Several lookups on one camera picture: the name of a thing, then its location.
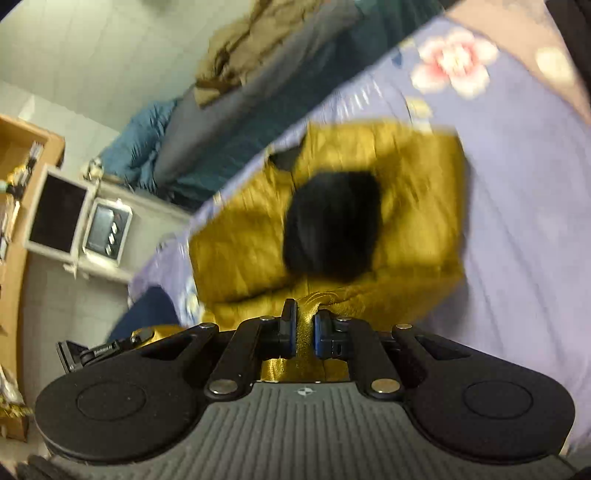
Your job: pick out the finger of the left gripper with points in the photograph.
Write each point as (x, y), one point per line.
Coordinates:
(74, 357)

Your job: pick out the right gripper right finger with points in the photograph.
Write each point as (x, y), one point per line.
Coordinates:
(355, 342)

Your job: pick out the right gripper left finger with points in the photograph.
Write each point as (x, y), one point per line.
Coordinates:
(245, 349)

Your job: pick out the gold satin jacket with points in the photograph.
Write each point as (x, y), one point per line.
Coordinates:
(363, 219)

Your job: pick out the white bedside cabinet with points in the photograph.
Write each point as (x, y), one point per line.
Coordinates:
(96, 228)

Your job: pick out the purple floral bed sheet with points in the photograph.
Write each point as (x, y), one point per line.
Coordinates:
(527, 294)

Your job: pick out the blue grey quilt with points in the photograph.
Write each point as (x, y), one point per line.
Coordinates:
(183, 153)

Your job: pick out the wooden shelf unit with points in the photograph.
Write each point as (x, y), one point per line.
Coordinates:
(17, 137)

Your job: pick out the khaki jacket on quilt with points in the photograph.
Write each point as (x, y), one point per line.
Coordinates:
(237, 51)

